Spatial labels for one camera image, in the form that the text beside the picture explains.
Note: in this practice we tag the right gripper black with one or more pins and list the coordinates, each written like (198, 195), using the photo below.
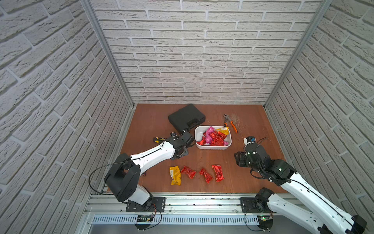
(239, 158)

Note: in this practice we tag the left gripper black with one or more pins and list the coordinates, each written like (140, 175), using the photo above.
(188, 138)

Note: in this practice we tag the white plastic storage box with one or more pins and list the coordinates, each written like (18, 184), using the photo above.
(220, 141)

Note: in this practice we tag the red tea bag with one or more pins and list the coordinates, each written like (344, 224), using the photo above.
(202, 142)
(218, 172)
(207, 176)

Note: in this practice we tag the yellow tea bag packet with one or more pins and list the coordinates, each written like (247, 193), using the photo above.
(175, 175)

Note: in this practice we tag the red tea bag packet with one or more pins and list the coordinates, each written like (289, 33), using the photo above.
(188, 171)

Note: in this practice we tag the magenta tea bag packet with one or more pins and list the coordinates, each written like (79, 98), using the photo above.
(208, 136)

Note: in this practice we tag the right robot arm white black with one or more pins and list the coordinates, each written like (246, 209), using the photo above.
(320, 217)

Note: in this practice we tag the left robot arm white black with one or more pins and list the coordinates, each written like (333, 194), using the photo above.
(123, 176)

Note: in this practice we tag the small yellow tea bag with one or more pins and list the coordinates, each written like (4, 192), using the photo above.
(223, 130)

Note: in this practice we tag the black plastic tool case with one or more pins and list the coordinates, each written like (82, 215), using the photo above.
(186, 118)

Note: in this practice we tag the right controller board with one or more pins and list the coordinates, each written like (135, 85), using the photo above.
(265, 222)

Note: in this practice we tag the controller board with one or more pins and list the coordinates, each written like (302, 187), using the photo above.
(143, 222)
(265, 222)

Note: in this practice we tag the left controller board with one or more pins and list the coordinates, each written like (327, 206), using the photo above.
(143, 222)

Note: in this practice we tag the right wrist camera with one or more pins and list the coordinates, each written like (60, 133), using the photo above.
(249, 140)

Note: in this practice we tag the orange handled pliers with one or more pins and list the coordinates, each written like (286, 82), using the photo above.
(227, 121)

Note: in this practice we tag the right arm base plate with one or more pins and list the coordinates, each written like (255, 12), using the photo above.
(254, 205)

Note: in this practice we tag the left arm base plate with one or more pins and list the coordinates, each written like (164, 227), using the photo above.
(152, 204)

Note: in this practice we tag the aluminium rail frame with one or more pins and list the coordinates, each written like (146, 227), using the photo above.
(180, 209)

